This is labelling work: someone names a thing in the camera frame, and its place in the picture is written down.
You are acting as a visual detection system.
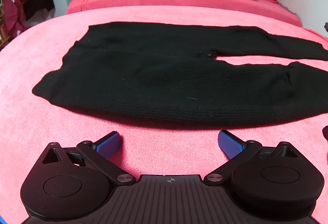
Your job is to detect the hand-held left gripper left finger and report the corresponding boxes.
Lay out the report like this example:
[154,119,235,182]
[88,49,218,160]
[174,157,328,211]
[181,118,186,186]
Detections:
[35,131,135,185]

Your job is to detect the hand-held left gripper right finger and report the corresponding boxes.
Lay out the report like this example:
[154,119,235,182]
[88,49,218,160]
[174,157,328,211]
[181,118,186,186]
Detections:
[204,130,302,185]

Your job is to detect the black knit pants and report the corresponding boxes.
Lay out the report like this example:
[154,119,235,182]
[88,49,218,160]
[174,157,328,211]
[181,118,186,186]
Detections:
[32,22,328,130]

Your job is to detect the pink fleece blanket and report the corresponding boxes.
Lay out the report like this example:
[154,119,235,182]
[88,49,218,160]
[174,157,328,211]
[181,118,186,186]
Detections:
[0,5,328,224]

